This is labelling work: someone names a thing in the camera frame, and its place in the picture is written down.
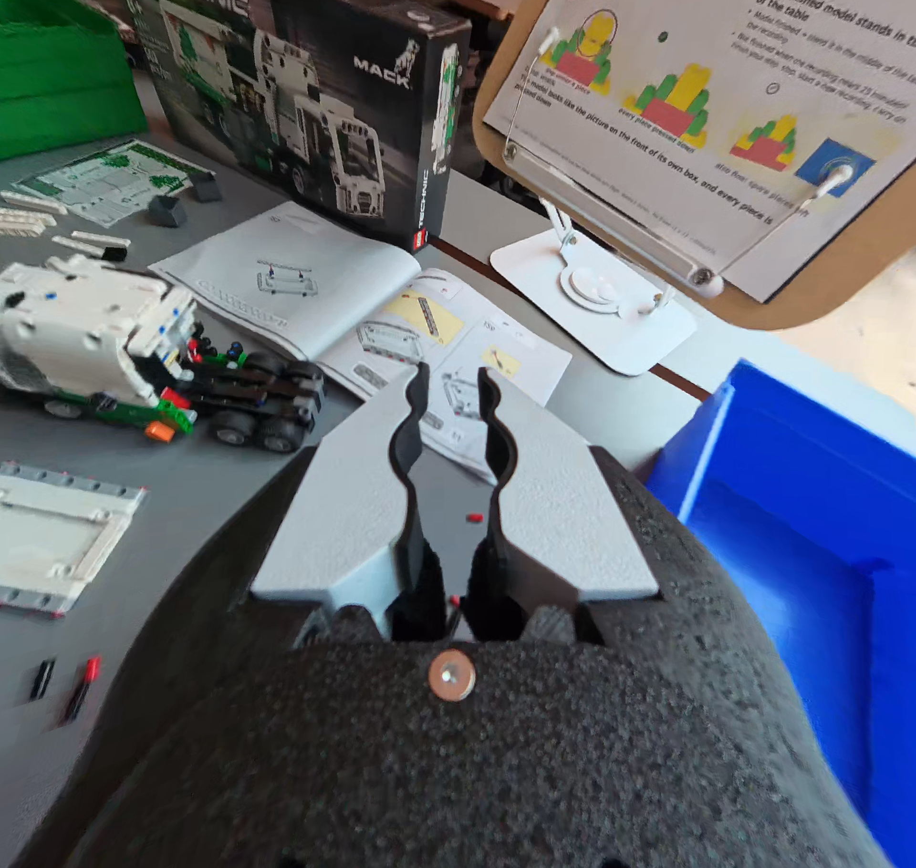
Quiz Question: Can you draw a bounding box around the wooden document stand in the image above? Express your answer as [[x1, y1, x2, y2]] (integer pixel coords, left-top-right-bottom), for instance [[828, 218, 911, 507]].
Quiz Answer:
[[472, 0, 916, 377]]

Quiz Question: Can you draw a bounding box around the white green sticker sheet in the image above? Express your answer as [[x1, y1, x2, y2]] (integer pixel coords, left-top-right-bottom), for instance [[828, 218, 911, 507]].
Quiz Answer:
[[14, 140, 216, 228]]

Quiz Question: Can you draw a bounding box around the black lego set box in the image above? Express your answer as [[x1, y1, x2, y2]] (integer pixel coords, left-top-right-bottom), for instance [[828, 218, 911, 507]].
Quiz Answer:
[[107, 0, 473, 254]]

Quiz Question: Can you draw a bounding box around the blue plastic bin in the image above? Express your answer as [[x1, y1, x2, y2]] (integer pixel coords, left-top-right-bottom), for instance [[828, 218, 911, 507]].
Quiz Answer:
[[644, 359, 916, 868]]

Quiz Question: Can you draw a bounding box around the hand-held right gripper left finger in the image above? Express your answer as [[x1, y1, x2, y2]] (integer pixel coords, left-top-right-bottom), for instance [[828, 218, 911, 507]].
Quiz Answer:
[[250, 362, 448, 641]]

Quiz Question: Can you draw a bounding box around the white lego beam black tip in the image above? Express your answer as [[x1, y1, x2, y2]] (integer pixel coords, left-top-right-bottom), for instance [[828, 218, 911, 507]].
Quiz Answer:
[[52, 235, 128, 262]]

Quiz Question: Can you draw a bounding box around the open instruction booklet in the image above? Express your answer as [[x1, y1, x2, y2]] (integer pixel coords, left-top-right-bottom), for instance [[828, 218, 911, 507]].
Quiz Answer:
[[148, 200, 573, 483]]

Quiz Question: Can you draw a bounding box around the red black lego pin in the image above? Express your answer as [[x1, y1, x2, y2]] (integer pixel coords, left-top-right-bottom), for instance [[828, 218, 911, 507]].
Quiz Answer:
[[61, 657, 101, 724]]

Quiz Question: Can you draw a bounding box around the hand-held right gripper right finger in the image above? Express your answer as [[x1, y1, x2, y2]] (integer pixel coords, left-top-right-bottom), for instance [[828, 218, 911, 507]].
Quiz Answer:
[[467, 366, 660, 643]]

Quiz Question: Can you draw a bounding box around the printed task sheet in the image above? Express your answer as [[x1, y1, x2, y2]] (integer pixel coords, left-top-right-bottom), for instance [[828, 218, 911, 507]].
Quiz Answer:
[[483, 0, 916, 304]]

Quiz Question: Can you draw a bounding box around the white green lego truck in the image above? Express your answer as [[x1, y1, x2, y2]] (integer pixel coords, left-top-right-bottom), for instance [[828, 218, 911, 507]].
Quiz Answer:
[[0, 256, 326, 454]]

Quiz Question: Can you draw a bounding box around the green plastic bin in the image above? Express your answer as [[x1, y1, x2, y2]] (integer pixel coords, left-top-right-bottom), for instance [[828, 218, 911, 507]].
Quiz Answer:
[[0, 0, 147, 161]]

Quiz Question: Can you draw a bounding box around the white grey lego panel assembly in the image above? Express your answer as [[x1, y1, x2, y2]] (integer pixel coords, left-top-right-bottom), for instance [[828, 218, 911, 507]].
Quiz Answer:
[[0, 460, 147, 620]]

